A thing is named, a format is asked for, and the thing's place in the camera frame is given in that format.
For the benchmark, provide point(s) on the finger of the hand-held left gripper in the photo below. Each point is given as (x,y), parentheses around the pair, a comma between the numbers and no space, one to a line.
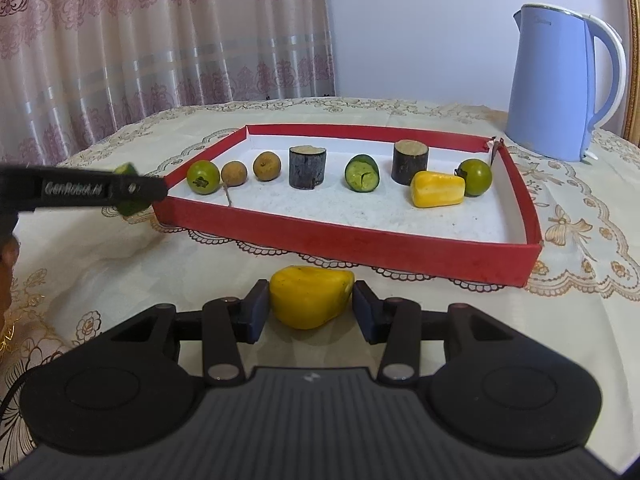
(142,189)

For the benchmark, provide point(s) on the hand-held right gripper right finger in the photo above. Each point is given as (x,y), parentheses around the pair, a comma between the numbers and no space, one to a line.
(365,312)

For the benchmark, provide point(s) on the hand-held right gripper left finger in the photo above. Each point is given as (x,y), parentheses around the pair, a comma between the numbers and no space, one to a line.
(257,310)

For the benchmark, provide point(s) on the green lime piece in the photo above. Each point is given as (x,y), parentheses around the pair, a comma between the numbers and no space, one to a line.
(126,168)

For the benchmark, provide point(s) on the large yellow pepper piece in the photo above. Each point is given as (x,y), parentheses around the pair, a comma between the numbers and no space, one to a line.
(310,297)

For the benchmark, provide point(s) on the large green tomato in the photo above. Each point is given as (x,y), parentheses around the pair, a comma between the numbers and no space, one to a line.
(202,177)

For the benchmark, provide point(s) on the brown longan with twig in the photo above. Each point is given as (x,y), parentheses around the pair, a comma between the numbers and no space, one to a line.
(233,172)

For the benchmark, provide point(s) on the red cardboard box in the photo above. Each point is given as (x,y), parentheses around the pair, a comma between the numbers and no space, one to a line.
(350,210)

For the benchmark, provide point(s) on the large cucumber piece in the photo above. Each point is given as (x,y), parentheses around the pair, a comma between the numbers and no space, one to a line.
(361,174)

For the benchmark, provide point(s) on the small yellow pepper piece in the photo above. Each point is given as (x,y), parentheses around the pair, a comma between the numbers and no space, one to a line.
(437,189)

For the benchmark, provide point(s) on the dark cylindrical wood piece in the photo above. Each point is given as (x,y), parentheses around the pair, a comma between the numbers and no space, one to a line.
(307,167)

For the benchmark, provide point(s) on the small green tomato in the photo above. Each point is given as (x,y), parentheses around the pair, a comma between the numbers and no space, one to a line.
(476,176)

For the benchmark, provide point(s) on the person's left hand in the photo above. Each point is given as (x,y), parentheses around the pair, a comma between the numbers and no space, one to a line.
(7,280)

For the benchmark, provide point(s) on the cream embroidered tablecloth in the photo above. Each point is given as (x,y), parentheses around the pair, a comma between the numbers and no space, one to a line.
(100,260)

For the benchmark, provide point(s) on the pink patterned curtain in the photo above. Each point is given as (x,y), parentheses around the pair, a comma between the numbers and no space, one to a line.
(150,50)

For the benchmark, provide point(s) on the blue electric kettle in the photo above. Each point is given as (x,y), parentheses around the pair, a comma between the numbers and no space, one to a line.
(550,85)

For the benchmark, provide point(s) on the gold frame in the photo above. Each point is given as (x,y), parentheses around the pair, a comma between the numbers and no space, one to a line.
(634,35)

